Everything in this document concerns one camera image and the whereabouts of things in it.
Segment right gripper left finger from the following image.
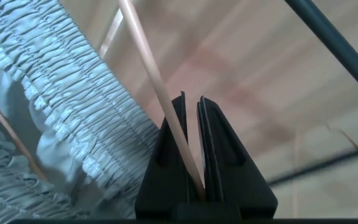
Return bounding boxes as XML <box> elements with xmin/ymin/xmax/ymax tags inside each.
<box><xmin>134</xmin><ymin>91</ymin><xmax>199</xmax><ymax>220</ymax></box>

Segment beige curtain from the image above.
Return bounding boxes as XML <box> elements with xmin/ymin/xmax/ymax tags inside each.
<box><xmin>59</xmin><ymin>0</ymin><xmax>358</xmax><ymax>218</ymax></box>

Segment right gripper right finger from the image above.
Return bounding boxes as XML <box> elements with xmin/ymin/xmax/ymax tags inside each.
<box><xmin>196</xmin><ymin>95</ymin><xmax>278</xmax><ymax>220</ymax></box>

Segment pale grey shorts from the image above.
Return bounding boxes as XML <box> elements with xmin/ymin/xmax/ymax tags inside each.
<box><xmin>0</xmin><ymin>0</ymin><xmax>161</xmax><ymax>220</ymax></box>

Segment black clothes rack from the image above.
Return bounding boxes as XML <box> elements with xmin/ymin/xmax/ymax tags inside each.
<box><xmin>267</xmin><ymin>0</ymin><xmax>358</xmax><ymax>187</ymax></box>

